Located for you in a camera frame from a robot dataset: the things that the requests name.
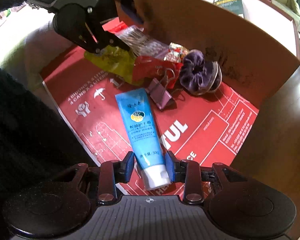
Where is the red Motul cardboard sheet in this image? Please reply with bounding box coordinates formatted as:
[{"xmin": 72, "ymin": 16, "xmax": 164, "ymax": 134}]
[{"xmin": 41, "ymin": 46, "xmax": 258, "ymax": 166}]

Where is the green lip salve card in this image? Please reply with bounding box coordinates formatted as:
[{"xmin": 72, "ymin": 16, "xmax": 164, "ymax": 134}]
[{"xmin": 213, "ymin": 0, "xmax": 245, "ymax": 18}]

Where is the blue hand cream tube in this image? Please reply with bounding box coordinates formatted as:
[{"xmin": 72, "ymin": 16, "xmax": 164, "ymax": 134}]
[{"xmin": 115, "ymin": 88, "xmax": 170, "ymax": 191}]

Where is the yellow green snack packet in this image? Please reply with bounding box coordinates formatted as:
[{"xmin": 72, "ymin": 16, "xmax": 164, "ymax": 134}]
[{"xmin": 84, "ymin": 46, "xmax": 144, "ymax": 86}]

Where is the red white candy piece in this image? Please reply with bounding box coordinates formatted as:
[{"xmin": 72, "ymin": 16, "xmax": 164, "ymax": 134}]
[{"xmin": 164, "ymin": 42, "xmax": 190, "ymax": 63}]

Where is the purple binder clip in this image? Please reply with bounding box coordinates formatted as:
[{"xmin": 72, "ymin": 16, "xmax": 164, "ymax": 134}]
[{"xmin": 146, "ymin": 68, "xmax": 175, "ymax": 111}]

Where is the purple velvet scrunchie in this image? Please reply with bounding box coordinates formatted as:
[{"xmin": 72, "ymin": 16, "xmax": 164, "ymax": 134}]
[{"xmin": 179, "ymin": 49, "xmax": 222, "ymax": 96}]

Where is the clear pack of swabs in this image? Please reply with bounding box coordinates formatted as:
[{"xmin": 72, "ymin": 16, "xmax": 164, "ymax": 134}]
[{"xmin": 116, "ymin": 25, "xmax": 168, "ymax": 60}]

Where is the brown white cardboard box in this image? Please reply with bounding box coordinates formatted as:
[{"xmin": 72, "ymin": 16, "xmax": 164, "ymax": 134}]
[{"xmin": 115, "ymin": 0, "xmax": 300, "ymax": 110}]

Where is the red candy wrapper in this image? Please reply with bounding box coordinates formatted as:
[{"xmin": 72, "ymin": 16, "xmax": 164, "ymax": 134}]
[{"xmin": 132, "ymin": 56, "xmax": 183, "ymax": 89}]

